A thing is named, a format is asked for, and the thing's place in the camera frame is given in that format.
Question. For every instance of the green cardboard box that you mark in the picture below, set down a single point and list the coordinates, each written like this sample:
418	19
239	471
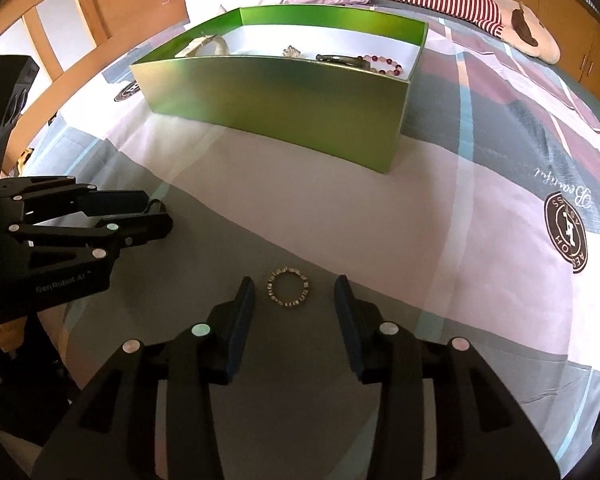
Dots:
352	114

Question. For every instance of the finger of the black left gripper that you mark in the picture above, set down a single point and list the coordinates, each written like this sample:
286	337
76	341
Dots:
38	199
77	238

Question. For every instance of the white wrist watch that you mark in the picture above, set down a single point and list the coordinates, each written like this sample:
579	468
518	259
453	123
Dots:
214	45

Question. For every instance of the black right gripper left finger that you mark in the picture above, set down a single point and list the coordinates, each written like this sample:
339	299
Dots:
109	432

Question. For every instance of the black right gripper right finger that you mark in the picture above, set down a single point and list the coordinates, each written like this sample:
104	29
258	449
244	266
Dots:
443	412

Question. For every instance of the wooden bed frame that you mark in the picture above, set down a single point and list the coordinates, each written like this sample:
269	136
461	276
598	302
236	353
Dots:
72	41

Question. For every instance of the striped plush doll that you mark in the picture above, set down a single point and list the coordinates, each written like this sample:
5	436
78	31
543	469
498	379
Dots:
508	20

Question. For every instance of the patchwork bed cover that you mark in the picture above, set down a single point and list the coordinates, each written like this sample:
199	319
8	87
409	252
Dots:
487	226

